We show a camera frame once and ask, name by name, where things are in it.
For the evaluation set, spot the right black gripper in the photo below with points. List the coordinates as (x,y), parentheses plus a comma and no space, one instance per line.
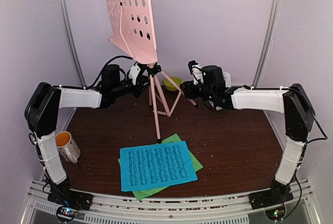
(188,91)

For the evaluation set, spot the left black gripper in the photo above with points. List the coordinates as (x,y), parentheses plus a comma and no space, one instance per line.
(140,83)

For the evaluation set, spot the pink music stand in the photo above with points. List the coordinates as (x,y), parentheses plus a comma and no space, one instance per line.
(133,32)

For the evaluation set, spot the blue sheet music paper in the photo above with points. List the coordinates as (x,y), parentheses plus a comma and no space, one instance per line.
(158,166)

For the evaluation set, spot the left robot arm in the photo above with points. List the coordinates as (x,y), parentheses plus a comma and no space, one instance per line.
(41,112)

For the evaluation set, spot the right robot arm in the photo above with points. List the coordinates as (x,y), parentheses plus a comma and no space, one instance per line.
(299,116)

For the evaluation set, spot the white metronome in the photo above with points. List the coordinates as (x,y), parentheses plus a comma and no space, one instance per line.
(227,78)

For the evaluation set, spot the white patterned mug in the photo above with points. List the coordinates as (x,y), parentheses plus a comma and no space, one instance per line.
(67,147)

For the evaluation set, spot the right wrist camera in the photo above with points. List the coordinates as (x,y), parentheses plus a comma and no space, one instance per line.
(195,71)

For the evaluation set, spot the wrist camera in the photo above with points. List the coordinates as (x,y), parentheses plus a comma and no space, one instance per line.
(134,73)
(195,71)

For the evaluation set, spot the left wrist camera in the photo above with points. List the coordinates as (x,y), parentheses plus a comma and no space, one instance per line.
(134,73)

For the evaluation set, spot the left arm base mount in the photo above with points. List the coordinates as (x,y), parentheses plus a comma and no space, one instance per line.
(70,202)

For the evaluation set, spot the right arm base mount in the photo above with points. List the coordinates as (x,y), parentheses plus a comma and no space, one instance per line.
(273,200)

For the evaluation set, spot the aluminium front rail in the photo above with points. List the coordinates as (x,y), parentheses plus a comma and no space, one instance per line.
(230,208)

